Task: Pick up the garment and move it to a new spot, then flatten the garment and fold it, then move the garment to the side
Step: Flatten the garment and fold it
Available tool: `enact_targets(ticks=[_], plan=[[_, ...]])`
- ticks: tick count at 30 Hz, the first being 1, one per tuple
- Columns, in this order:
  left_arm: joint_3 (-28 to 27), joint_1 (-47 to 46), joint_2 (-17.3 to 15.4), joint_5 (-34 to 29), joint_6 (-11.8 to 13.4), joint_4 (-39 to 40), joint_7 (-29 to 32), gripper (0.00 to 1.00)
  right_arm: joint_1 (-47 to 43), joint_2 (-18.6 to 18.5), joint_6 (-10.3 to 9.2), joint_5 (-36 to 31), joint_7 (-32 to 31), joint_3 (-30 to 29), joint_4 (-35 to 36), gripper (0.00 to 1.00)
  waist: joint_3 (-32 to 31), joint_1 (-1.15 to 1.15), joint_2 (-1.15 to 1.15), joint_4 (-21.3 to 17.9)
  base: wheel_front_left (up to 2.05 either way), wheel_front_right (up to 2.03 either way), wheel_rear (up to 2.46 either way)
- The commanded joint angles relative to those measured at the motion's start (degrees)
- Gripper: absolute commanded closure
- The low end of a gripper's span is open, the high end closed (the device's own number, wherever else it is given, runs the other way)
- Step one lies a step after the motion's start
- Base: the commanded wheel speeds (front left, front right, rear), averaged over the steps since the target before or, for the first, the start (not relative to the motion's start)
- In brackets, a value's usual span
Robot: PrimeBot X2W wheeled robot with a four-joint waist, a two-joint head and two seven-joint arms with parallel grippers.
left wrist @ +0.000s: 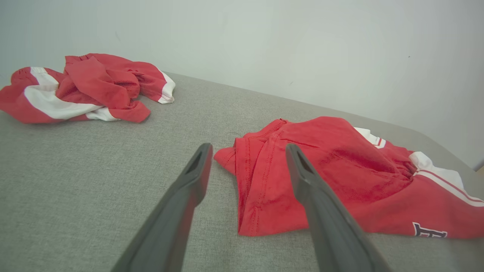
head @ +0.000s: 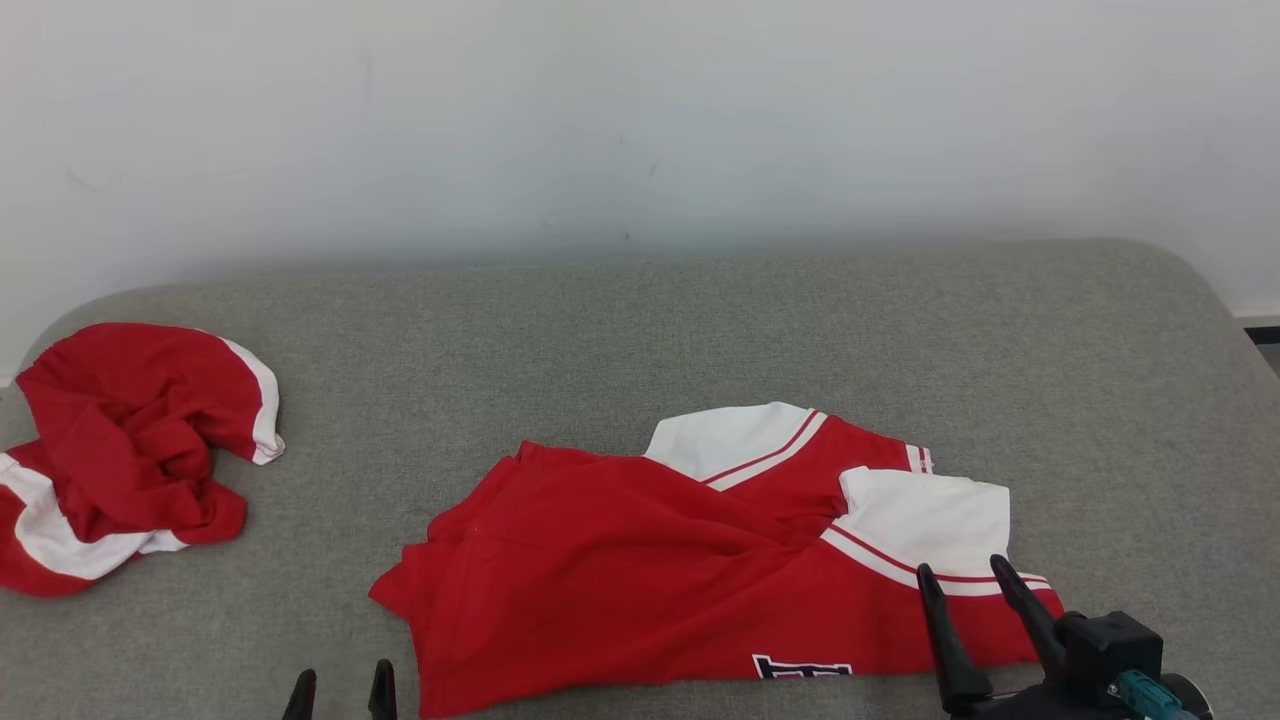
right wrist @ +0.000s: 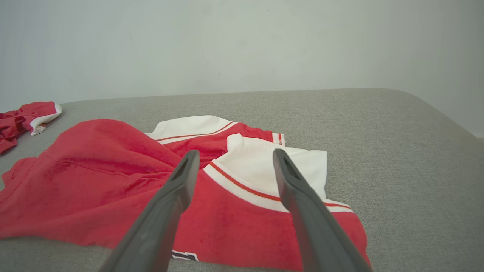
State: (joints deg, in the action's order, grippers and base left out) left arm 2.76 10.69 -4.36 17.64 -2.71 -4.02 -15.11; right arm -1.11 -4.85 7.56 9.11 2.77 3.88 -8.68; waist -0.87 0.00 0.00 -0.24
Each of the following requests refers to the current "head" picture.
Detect red shorts white stripe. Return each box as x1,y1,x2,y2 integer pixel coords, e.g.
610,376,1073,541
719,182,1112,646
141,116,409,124
0,322,287,599

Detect red basketball jersey white sleeves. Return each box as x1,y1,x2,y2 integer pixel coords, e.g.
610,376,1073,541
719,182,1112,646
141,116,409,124
368,402,1066,719

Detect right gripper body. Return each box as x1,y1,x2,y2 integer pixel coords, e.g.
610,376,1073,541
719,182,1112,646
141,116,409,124
945,675,1213,720

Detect grey fabric sofa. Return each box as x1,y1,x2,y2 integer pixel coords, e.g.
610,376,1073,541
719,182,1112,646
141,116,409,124
0,238,1280,720

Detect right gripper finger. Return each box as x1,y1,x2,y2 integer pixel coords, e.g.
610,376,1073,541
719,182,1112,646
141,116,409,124
917,563,993,713
990,554,1069,687

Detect teal cable connector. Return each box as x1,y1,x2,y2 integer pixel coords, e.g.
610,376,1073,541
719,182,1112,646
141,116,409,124
1118,670,1193,720

